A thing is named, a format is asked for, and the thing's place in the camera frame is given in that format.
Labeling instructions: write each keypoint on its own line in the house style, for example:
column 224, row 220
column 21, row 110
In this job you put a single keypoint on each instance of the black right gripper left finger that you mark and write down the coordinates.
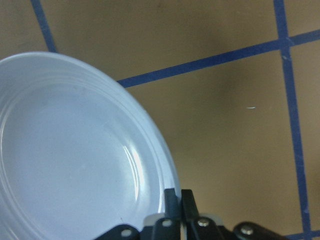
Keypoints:
column 168, row 227

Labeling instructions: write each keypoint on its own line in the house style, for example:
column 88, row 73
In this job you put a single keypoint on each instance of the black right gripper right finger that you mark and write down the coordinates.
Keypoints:
column 197, row 227

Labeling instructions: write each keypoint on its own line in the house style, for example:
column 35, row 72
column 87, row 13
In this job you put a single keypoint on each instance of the blue plate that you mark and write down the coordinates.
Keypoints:
column 78, row 154

